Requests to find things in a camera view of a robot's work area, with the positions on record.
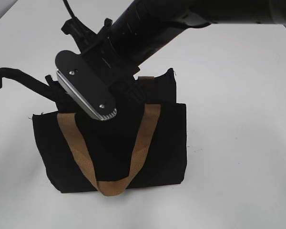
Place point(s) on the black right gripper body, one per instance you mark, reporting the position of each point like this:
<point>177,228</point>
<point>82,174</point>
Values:
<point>97,50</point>

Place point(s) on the black bag with tan handles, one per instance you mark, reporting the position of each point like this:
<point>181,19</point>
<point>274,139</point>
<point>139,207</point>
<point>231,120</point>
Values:
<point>142,146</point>

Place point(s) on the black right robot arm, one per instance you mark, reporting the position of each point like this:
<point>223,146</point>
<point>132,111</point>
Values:
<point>146,26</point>

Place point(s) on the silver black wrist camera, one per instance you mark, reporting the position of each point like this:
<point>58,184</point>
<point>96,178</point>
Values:
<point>84,87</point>

